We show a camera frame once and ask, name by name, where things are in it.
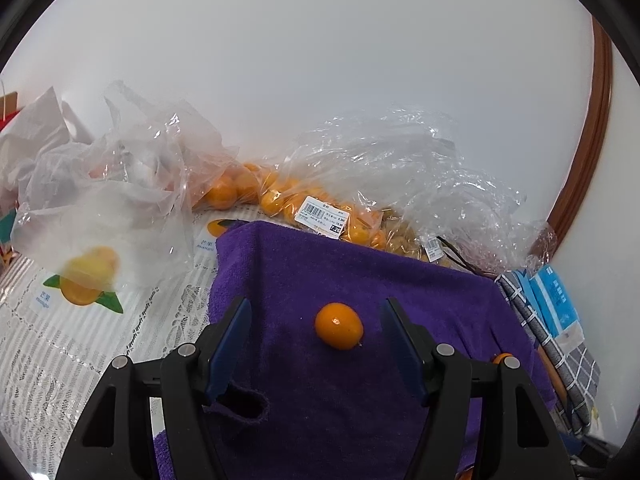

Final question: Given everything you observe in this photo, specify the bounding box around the wooden stick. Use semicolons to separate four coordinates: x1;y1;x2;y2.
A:
537;345;571;403

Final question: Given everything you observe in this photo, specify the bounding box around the purple towel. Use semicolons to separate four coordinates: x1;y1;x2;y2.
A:
152;220;556;480

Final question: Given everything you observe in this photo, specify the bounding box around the white barcode label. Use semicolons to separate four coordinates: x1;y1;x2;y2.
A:
295;195;349;237

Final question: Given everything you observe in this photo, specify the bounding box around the pile of bagged oranges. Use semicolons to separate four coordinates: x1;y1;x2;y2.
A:
192;160;388;253

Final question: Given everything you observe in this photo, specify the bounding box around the blue packet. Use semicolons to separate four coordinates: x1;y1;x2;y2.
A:
512;269;537;313
529;265;586;356

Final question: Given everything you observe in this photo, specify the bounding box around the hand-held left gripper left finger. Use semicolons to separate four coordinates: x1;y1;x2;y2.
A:
54;296;253;480

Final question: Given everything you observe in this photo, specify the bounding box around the clear plastic bag of oranges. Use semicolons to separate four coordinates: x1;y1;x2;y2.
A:
257;110;466;256

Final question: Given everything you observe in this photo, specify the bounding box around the white plastic bag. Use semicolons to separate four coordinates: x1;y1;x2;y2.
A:
0;87;96;206

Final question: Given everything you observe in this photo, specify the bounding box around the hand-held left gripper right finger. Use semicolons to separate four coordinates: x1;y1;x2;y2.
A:
378;297;576;480

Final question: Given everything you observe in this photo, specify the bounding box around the black cable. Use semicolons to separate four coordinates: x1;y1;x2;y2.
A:
435;237;496;277

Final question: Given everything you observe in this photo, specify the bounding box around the crumpled clear plastic bag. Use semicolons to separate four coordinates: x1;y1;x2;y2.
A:
12;80;241;293

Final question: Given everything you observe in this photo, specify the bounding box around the grey checked cloth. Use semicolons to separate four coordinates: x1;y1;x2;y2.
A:
497;270;601;436

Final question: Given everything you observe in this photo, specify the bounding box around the brown door frame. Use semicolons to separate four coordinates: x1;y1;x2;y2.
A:
547;15;614;251

